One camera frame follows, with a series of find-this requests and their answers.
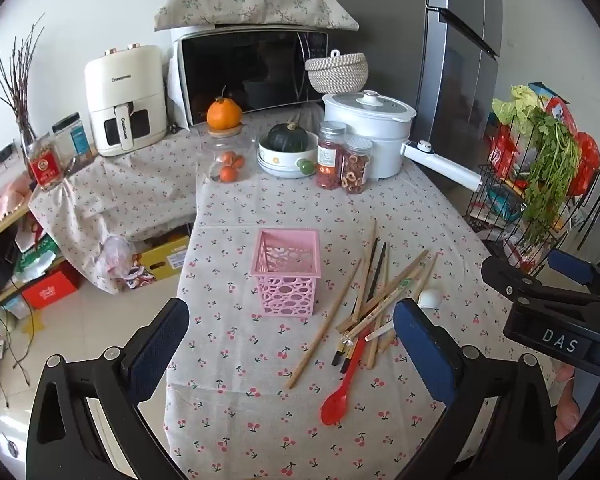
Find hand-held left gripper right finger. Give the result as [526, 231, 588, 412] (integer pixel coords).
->
[393, 297, 576, 480]

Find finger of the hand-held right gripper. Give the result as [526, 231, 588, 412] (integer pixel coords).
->
[481, 256, 597, 311]
[547, 249, 600, 297]

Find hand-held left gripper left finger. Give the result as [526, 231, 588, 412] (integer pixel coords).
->
[26, 297, 190, 480]

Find white ceramic spoon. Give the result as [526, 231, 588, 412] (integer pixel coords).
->
[365, 287, 443, 343]

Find pile of wooden chopsticks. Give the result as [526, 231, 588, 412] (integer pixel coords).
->
[335, 245, 438, 368]

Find black chopstick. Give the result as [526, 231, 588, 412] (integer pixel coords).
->
[341, 242, 388, 373]
[332, 237, 379, 367]

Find red plastic spoon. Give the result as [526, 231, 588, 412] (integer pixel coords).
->
[321, 337, 373, 426]

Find light bamboo chopstick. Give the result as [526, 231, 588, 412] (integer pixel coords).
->
[286, 258, 362, 390]
[352, 218, 377, 321]

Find pink plastic basket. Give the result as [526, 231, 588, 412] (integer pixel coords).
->
[250, 228, 322, 317]

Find person's right hand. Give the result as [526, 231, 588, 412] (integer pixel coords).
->
[553, 364, 582, 429]

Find yellow cardboard box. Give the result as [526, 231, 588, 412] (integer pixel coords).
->
[130, 235, 191, 291]

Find bunch of cilantro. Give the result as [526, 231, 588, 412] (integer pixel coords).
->
[522, 110, 581, 243]

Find cherry print tablecloth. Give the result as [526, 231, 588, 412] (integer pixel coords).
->
[162, 110, 556, 480]

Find clear plastic bag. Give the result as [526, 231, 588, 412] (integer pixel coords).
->
[96, 234, 136, 281]

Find red snack packet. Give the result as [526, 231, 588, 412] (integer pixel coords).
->
[489, 125, 527, 177]
[547, 97, 600, 197]

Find red cardboard box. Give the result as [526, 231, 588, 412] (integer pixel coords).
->
[20, 270, 83, 310]

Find green and white bag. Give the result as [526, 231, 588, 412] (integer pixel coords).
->
[12, 237, 61, 281]

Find green lettuce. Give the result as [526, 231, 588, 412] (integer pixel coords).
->
[491, 85, 546, 136]

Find small floral tablecloth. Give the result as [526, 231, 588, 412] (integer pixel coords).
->
[30, 125, 203, 293]

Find jar of dried fruit rings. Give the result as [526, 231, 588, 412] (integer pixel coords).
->
[341, 135, 372, 196]

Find wooden shelf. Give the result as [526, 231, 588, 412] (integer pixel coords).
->
[0, 200, 46, 311]

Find white electric cooking pot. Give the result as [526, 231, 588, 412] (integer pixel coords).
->
[322, 90, 483, 192]

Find glass jar with wooden lid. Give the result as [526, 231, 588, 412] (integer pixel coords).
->
[200, 125, 258, 184]

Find jar of red dried berries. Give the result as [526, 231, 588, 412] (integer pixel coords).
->
[316, 121, 348, 191]

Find red label glass jar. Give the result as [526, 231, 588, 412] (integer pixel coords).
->
[27, 135, 66, 192]

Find grey refrigerator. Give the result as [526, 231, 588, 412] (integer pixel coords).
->
[312, 0, 503, 171]

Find clear container with black lid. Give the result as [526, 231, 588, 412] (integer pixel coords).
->
[52, 112, 97, 166]

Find large orange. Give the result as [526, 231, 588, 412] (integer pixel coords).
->
[206, 85, 243, 131]

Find green pumpkin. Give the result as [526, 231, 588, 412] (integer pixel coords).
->
[266, 122, 310, 153]

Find cream air fryer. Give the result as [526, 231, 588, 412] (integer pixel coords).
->
[84, 44, 168, 157]

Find glass vase with dry branches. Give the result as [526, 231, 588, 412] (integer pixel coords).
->
[0, 12, 47, 181]

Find black microwave oven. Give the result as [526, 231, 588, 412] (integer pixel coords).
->
[170, 25, 331, 128]

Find floral cloth cover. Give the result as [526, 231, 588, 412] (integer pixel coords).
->
[154, 0, 359, 33]

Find black wire rack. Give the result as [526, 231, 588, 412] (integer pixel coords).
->
[465, 110, 600, 281]

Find black cables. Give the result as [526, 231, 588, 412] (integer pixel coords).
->
[0, 305, 46, 401]

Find white bowl with green handle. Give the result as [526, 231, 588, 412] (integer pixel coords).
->
[257, 130, 320, 179]

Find woven rope basket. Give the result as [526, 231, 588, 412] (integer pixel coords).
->
[305, 50, 370, 95]

